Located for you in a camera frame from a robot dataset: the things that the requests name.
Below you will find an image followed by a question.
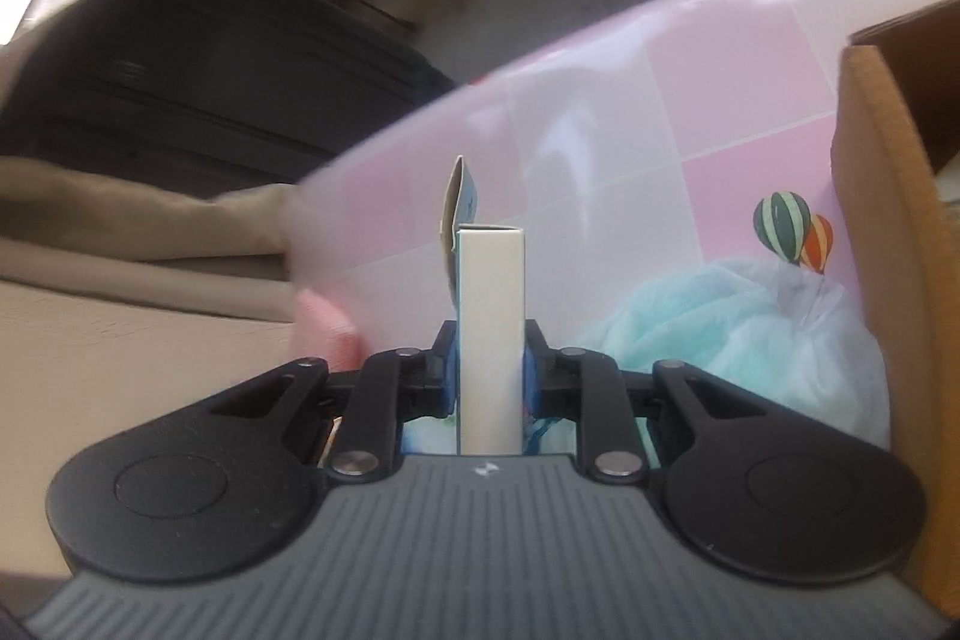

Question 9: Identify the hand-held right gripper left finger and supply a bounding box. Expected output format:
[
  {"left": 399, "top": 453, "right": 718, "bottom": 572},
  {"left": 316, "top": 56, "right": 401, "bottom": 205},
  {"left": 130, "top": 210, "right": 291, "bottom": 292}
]
[{"left": 212, "top": 319, "right": 460, "bottom": 482}]

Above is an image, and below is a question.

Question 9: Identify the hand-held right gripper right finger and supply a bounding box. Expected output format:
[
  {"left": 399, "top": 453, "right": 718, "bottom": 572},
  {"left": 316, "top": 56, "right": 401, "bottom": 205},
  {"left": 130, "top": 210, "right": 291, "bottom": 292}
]
[{"left": 520, "top": 319, "right": 758, "bottom": 485}]

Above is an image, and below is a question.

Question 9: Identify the white and blue carton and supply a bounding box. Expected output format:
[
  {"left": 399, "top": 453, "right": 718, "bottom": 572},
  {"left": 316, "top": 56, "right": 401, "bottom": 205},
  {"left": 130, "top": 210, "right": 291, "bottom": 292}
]
[{"left": 439, "top": 155, "right": 526, "bottom": 457}]

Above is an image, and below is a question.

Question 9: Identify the brown cardboard box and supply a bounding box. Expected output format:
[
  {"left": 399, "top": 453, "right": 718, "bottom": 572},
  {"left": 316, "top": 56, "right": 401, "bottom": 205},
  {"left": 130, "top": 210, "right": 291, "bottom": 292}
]
[{"left": 829, "top": 0, "right": 960, "bottom": 618}]

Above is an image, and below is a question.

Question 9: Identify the white plastic bag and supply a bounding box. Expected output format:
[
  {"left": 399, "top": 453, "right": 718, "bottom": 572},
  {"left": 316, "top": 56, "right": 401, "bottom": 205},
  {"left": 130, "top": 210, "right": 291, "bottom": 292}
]
[{"left": 570, "top": 256, "right": 893, "bottom": 461}]

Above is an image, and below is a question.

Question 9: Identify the black suitcase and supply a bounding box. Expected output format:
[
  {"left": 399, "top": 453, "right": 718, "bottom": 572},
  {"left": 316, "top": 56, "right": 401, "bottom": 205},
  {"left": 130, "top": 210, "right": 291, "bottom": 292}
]
[{"left": 0, "top": 0, "right": 458, "bottom": 199}]

